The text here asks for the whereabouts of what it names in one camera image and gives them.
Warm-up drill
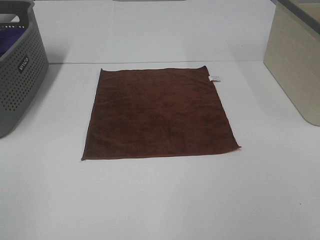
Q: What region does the purple cloth in basket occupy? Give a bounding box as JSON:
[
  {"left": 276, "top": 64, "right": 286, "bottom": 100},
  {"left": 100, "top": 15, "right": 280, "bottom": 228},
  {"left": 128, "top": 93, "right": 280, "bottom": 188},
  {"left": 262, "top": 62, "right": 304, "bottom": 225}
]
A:
[{"left": 0, "top": 27, "right": 26, "bottom": 57}]

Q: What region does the brown towel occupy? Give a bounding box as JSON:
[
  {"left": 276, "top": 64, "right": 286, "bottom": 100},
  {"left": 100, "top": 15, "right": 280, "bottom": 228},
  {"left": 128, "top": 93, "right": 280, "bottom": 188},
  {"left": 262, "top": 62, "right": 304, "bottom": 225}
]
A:
[{"left": 82, "top": 66, "right": 239, "bottom": 160}]

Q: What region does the grey perforated laundry basket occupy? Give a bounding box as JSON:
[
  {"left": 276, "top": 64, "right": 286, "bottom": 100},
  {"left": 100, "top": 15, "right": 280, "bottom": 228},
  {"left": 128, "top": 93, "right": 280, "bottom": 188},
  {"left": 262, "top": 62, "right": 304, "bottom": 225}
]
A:
[{"left": 0, "top": 0, "right": 49, "bottom": 137}]

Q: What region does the beige storage box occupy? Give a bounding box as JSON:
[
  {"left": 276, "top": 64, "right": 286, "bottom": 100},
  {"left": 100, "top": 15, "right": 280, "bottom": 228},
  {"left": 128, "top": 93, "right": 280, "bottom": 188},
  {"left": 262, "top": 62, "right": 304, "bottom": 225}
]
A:
[{"left": 263, "top": 0, "right": 320, "bottom": 126}]

